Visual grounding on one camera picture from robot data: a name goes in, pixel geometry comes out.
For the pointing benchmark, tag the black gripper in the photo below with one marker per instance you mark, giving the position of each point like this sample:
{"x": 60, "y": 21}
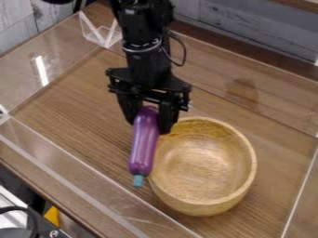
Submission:
{"x": 147, "y": 80}

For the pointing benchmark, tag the purple toy eggplant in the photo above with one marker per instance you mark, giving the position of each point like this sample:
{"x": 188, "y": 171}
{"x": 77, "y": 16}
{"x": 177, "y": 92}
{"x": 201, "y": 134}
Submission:
{"x": 144, "y": 137}

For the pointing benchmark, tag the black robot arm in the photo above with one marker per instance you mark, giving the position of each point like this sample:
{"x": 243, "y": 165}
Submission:
{"x": 143, "y": 21}

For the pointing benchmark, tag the brown wooden bowl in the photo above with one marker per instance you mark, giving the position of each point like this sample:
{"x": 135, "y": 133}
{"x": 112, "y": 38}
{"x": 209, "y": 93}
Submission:
{"x": 204, "y": 167}

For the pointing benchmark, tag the black device with yellow label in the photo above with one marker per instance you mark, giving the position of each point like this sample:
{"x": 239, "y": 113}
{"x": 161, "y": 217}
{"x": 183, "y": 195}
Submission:
{"x": 38, "y": 227}

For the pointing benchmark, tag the clear acrylic tray enclosure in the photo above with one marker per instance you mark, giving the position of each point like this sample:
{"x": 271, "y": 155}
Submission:
{"x": 65, "y": 140}

